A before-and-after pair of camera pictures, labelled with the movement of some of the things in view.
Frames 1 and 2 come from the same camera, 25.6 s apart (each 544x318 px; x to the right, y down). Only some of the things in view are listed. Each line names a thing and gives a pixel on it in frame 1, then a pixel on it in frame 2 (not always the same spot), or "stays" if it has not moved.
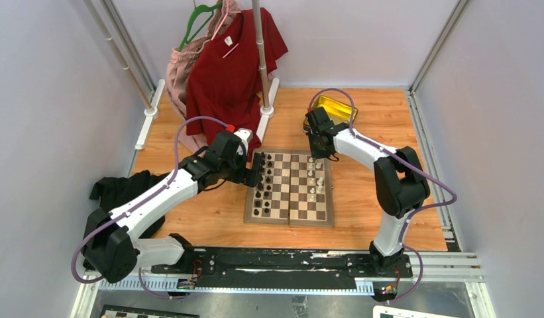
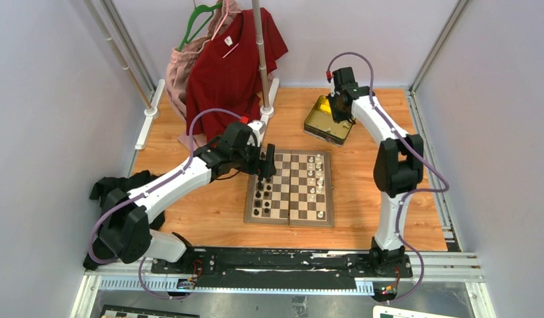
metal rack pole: (260, 52) stays
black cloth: (114, 193) stays
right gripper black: (315, 153) -> (337, 116)
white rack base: (268, 112) stays
